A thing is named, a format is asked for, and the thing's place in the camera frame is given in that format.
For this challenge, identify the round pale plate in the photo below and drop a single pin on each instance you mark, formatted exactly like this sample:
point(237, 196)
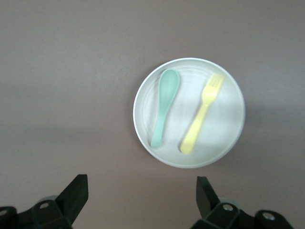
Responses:
point(186, 112)

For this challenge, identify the yellow plastic fork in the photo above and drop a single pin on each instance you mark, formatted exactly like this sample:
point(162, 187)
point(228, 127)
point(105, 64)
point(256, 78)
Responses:
point(200, 119)

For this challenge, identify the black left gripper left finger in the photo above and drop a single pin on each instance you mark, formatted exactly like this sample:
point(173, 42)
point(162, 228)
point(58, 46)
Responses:
point(71, 200)

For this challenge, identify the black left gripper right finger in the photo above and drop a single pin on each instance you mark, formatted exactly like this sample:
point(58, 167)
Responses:
point(209, 205)

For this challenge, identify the mint green plastic spoon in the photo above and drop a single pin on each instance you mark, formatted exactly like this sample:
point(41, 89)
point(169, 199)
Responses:
point(166, 90)

